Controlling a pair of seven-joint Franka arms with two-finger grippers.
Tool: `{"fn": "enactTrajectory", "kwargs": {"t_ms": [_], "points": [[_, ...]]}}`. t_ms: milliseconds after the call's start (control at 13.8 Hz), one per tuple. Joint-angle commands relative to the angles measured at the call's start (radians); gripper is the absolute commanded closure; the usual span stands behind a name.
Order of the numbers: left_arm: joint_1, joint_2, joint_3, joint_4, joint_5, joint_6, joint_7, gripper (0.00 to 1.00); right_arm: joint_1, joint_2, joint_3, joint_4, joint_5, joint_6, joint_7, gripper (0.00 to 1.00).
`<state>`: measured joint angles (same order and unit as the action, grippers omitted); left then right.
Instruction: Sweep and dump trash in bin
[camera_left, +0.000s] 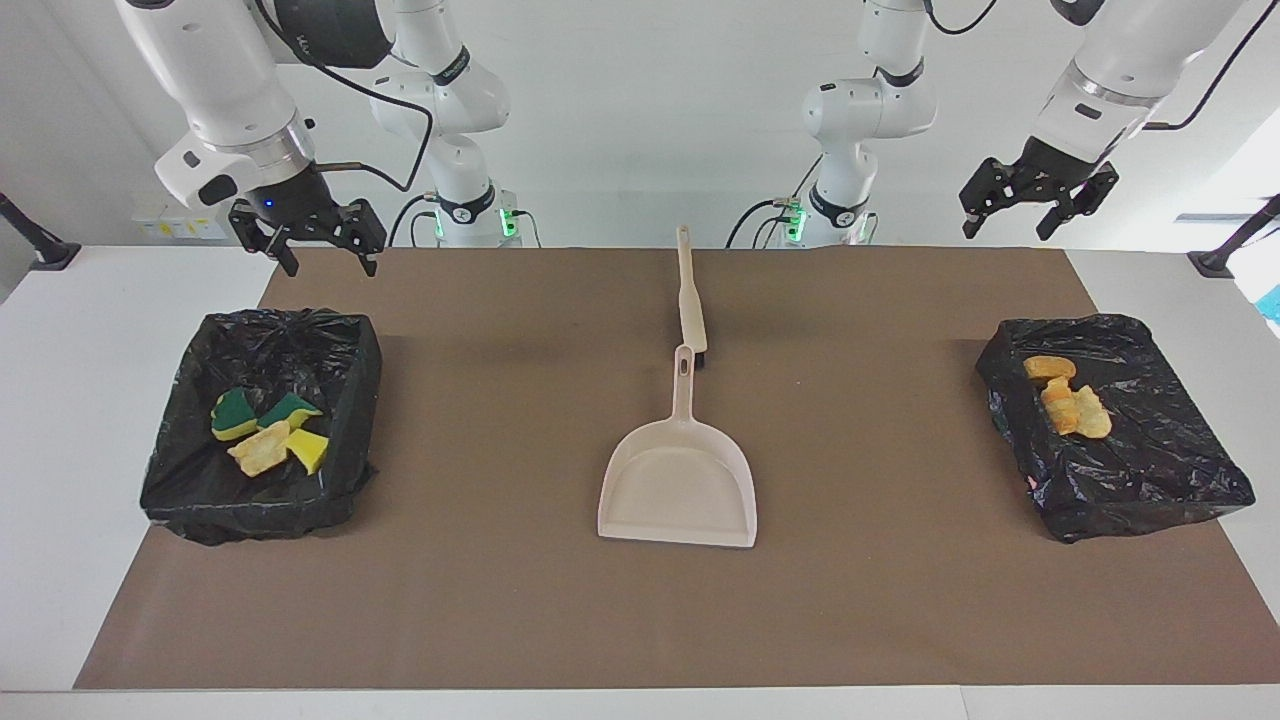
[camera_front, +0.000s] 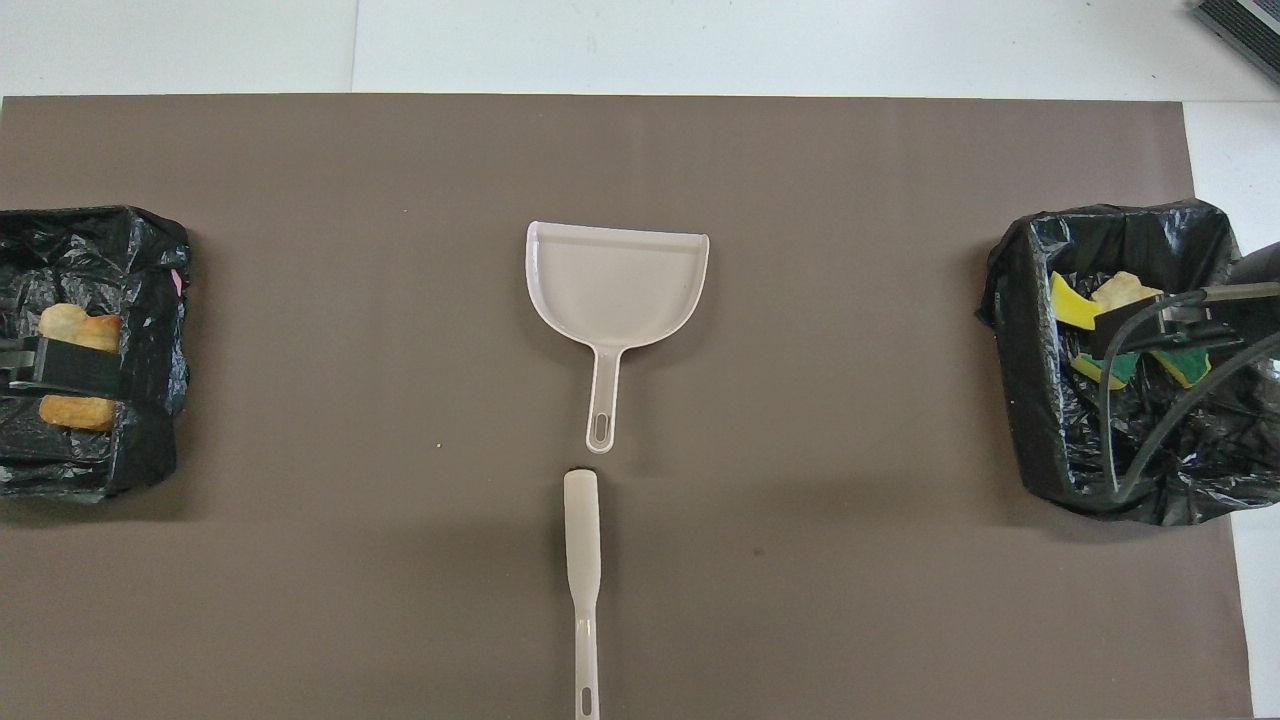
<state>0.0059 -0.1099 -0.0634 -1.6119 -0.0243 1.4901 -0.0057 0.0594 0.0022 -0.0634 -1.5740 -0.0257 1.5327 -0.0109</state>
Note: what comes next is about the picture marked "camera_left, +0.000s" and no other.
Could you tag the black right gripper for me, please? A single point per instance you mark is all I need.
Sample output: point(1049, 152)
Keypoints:
point(295, 205)

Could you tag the teal object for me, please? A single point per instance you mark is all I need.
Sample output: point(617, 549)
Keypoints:
point(1272, 305)

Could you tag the black camera stand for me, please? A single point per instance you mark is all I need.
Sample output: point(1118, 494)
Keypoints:
point(45, 250)
point(1215, 262)

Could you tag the orange striped bread slice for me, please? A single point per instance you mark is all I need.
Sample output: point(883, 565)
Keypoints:
point(260, 450)

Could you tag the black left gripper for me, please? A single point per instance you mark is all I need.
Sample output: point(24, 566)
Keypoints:
point(1052, 170)

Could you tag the beige hand brush black bristles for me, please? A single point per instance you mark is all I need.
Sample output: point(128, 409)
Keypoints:
point(690, 295)

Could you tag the bin with black bag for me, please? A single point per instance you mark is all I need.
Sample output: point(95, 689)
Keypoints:
point(1150, 470)
point(200, 500)

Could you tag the yellow green sponge piece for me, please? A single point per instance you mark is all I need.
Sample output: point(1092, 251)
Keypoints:
point(290, 408)
point(308, 452)
point(234, 412)

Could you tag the striped croissant piece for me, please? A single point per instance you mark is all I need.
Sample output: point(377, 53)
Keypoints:
point(1058, 408)

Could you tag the pale yellow bread chunk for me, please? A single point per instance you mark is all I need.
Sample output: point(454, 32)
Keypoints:
point(1092, 412)

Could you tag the beige plastic dustpan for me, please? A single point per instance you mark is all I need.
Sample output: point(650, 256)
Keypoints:
point(680, 480)

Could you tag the brown bread bun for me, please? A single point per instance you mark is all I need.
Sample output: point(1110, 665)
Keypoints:
point(1048, 368)

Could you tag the white wall boxes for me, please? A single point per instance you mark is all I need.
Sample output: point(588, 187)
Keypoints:
point(165, 225)

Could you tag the brown table mat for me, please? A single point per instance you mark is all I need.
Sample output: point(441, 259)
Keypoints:
point(640, 620)

